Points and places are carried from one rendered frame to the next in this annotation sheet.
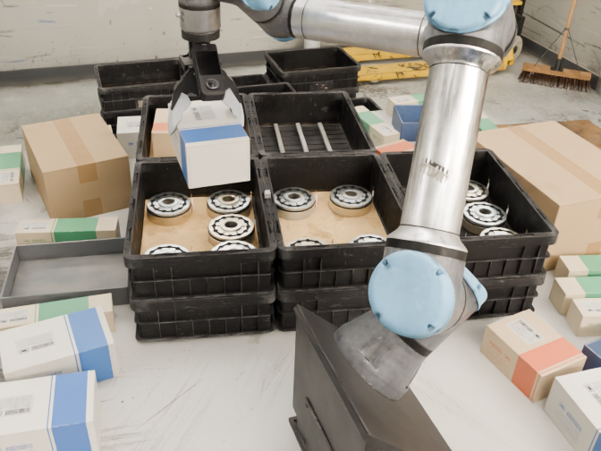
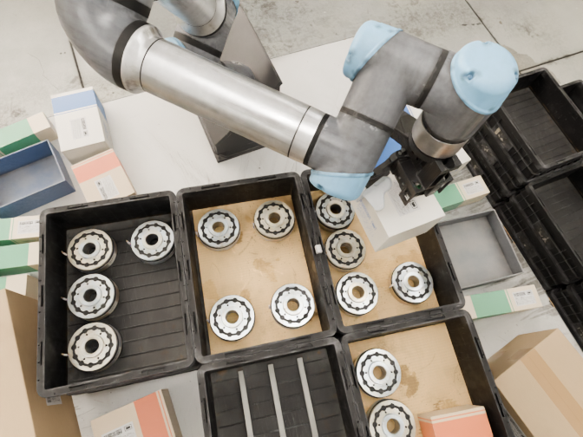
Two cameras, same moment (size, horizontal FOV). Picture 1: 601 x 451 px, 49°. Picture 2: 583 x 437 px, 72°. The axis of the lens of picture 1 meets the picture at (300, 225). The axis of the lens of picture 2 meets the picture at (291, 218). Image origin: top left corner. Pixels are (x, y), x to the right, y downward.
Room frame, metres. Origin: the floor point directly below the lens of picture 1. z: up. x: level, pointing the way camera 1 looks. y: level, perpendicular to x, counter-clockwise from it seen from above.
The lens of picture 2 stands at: (1.54, -0.06, 1.80)
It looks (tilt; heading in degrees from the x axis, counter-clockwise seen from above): 68 degrees down; 167
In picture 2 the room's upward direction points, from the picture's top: 11 degrees clockwise
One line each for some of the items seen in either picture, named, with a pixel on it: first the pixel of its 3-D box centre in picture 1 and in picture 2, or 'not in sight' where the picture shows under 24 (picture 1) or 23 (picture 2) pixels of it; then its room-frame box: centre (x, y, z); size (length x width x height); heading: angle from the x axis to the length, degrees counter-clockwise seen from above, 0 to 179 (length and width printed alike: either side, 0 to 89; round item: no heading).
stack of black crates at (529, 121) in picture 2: not in sight; (510, 146); (0.64, 1.04, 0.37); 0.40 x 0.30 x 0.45; 20
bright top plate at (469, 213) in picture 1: (484, 214); (91, 296); (1.35, -0.44, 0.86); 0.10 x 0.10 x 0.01
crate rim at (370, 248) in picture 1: (334, 199); (252, 259); (1.28, -0.07, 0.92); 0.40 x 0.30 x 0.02; 10
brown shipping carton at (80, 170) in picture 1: (77, 165); (549, 411); (1.64, 0.63, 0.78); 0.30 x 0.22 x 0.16; 30
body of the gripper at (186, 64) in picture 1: (200, 59); (422, 162); (1.23, 0.20, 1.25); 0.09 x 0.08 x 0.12; 20
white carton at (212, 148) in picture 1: (207, 140); (385, 190); (1.20, 0.19, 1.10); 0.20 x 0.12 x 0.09; 20
